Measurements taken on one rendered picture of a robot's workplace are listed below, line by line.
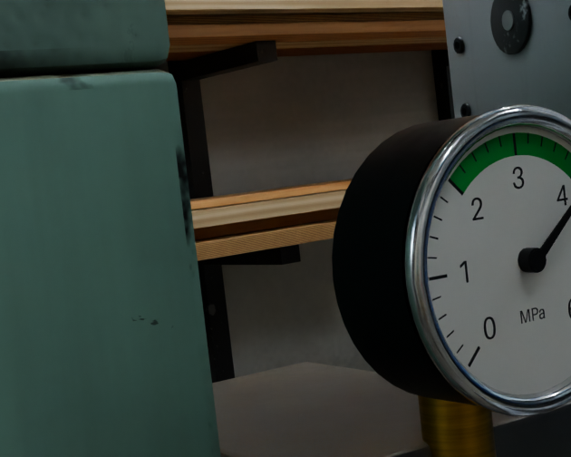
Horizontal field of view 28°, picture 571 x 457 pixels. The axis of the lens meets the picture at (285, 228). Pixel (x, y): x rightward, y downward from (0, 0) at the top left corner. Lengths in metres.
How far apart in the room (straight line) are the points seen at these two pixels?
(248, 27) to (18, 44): 2.45
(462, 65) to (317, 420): 0.37
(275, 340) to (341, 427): 3.03
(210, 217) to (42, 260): 2.36
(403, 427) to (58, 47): 0.12
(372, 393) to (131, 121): 0.11
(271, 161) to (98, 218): 3.06
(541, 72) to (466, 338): 0.35
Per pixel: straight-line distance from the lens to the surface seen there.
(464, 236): 0.22
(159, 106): 0.26
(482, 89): 0.61
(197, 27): 2.61
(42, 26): 0.25
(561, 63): 0.55
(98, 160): 0.25
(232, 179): 3.22
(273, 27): 2.74
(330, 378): 0.34
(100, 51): 0.25
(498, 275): 0.23
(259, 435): 0.28
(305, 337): 3.38
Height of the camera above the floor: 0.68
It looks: 3 degrees down
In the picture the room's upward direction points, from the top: 7 degrees counter-clockwise
